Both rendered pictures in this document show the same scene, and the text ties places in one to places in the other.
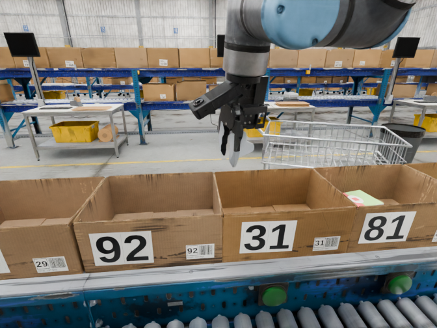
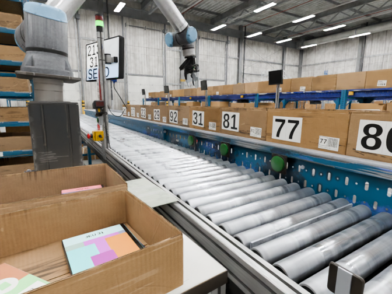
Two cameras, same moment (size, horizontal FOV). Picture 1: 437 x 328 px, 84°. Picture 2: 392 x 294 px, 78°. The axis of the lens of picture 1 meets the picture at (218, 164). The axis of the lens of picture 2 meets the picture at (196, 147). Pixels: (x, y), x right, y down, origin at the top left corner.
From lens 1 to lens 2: 179 cm
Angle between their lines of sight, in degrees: 63
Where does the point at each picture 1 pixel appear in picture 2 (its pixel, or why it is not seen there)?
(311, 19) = (168, 41)
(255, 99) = (191, 63)
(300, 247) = (206, 126)
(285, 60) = not seen: outside the picture
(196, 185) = not seen: hidden behind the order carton
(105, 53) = (328, 79)
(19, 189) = not seen: hidden behind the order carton
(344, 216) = (216, 112)
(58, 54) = (297, 83)
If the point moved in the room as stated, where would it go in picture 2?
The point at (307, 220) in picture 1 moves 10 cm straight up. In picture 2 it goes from (206, 112) to (206, 97)
